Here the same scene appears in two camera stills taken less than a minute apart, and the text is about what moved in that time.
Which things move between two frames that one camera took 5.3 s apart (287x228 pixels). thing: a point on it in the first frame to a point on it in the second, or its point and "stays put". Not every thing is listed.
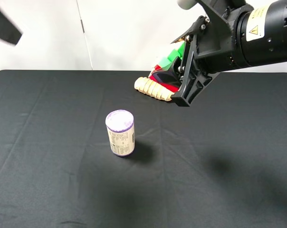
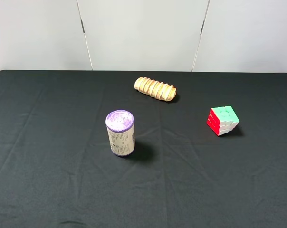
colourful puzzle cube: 166,63 to 222,120
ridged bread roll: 145,85 stays put
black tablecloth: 226,160 stays put
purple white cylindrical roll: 119,124 stays put
